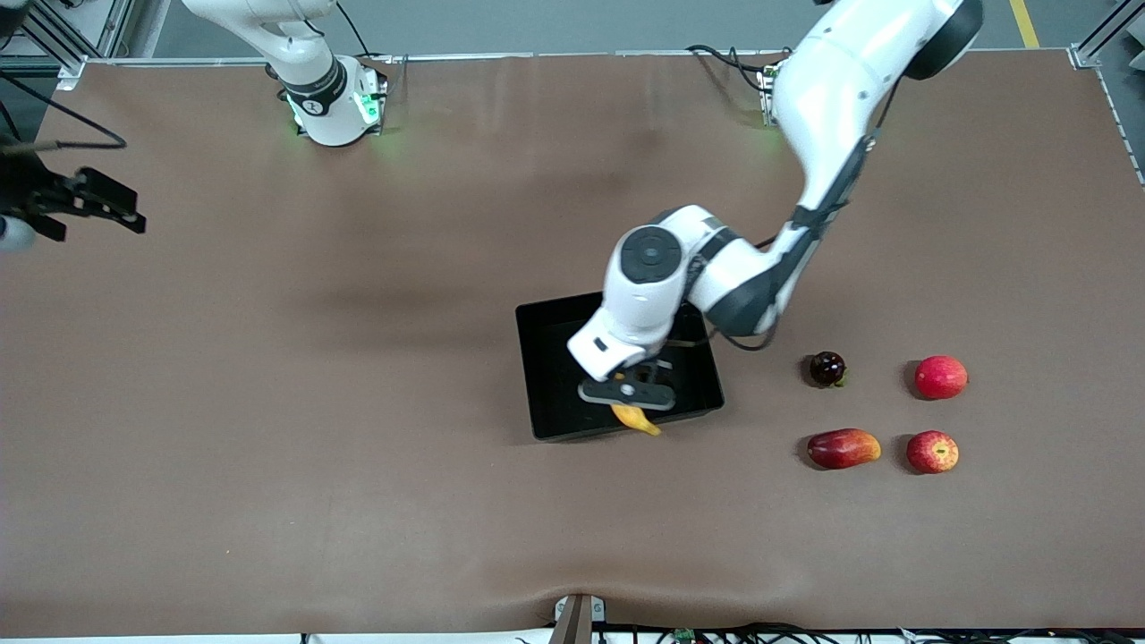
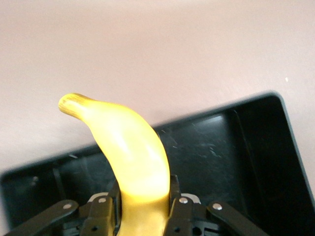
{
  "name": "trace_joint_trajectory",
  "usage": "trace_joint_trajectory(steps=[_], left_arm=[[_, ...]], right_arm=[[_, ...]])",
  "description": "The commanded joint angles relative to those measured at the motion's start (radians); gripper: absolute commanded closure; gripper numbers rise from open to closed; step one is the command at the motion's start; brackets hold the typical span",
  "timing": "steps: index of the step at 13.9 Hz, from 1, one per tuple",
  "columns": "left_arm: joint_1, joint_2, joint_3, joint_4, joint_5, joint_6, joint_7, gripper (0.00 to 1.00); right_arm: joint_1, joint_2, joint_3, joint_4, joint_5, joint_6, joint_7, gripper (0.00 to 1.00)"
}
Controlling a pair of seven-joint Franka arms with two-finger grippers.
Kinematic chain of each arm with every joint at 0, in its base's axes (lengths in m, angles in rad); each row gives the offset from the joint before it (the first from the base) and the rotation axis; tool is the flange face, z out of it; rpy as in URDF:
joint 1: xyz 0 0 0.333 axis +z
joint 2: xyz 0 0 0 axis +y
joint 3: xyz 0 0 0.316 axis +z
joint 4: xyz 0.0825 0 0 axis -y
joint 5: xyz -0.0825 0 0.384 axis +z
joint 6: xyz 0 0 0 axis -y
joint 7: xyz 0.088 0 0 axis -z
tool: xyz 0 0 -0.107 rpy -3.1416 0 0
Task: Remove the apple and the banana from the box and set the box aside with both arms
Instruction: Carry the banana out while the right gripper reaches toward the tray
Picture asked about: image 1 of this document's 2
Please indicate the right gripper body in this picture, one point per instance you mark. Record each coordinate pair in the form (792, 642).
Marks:
(25, 192)

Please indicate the black plastic box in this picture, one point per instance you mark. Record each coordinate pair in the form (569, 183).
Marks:
(555, 376)

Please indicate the yellow banana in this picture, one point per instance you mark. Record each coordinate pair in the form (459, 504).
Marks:
(637, 420)

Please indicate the red yellow apple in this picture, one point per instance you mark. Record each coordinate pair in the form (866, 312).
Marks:
(932, 452)

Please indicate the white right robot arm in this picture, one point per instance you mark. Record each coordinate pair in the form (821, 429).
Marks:
(322, 98)

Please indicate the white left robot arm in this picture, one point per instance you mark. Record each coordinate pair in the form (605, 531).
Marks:
(832, 89)

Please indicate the dark purple mangosteen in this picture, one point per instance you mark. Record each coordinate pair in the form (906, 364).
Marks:
(827, 368)

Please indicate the red mango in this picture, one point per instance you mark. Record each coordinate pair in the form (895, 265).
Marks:
(843, 448)

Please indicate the small green circuit board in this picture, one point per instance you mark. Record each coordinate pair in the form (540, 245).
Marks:
(684, 635)

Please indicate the large red apple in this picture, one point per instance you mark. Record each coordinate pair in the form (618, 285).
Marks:
(941, 377)

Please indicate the aluminium frame profile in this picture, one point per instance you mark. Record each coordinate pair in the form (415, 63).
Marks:
(70, 67)

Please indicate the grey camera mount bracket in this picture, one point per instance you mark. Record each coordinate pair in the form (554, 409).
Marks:
(577, 622)

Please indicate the metal table edge rail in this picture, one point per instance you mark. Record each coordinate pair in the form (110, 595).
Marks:
(581, 55)

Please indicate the aluminium frame corner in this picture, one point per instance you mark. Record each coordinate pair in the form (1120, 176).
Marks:
(1087, 56)

